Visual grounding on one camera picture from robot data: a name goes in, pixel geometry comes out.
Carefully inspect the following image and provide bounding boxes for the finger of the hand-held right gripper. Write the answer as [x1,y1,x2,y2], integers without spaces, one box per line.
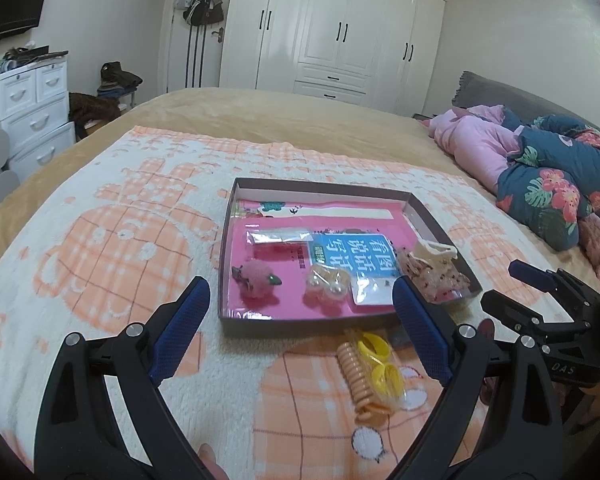
[480,290,549,335]
[509,260,564,293]

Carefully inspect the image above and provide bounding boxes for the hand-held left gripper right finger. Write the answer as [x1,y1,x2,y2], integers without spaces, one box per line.
[392,276,573,480]

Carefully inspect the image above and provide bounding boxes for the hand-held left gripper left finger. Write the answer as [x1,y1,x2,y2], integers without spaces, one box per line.
[34,276,216,480]

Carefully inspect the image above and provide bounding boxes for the dark red hair clip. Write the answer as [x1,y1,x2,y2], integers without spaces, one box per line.
[477,317,499,407]

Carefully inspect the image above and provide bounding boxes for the speckled clear hair clip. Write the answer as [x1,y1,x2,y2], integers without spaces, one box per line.
[396,249,433,287]
[420,260,474,306]

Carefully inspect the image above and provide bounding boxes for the yellow hair clip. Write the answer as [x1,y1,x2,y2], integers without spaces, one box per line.
[356,332,407,407]

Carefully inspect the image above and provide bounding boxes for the cream hair claw clip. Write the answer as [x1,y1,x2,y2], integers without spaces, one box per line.
[411,239,459,267]

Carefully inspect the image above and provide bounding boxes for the orange spiral hair tie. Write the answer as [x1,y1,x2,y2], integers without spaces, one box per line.
[336,342,397,422]

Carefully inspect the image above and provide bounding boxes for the pink fluffy hair clip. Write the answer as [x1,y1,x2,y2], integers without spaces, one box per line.
[232,260,284,302]

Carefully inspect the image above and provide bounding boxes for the clear pearl hair clip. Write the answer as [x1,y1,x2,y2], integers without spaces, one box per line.
[304,266,354,307]

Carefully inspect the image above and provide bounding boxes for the clear plastic packet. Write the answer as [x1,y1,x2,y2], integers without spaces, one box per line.
[245,228,314,247]

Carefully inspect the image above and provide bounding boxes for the shallow cardboard box tray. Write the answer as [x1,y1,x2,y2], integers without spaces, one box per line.
[218,177,484,339]

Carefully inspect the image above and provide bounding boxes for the person's left hand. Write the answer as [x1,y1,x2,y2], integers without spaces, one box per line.
[199,444,227,480]

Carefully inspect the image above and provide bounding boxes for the pink fluffy cloth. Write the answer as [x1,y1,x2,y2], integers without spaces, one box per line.
[579,214,600,283]

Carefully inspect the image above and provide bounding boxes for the blue floral quilt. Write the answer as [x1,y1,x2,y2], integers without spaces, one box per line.
[495,107,600,254]

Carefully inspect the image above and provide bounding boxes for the orange checked fleece blanket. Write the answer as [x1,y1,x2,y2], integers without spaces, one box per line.
[0,125,600,480]

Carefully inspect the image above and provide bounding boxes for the pink clothing bundle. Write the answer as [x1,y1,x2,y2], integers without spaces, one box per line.
[426,104,524,197]

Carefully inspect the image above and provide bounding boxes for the dark brown garment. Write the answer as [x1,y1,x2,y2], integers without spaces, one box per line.
[68,92,122,137]

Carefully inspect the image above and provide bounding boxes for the tan bed sheet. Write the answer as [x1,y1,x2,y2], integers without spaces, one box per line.
[0,87,600,291]

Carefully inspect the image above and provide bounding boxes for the white drawer cabinet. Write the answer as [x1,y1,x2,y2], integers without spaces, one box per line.
[0,52,77,182]

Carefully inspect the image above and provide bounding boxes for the dark folded clothes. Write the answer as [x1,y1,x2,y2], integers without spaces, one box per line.
[97,61,144,95]

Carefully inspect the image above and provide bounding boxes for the white door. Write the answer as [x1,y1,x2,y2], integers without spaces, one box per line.
[165,0,237,95]

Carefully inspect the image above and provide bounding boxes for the black flat device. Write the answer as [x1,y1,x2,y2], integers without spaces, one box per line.
[1,46,70,68]

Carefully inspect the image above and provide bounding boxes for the white wardrobe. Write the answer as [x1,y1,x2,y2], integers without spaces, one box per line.
[219,0,449,117]

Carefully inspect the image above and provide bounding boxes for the black hanging handbag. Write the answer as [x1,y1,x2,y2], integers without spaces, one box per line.
[183,0,226,29]

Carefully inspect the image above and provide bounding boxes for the striped hanging strap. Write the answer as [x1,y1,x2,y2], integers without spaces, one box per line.
[184,25,207,89]

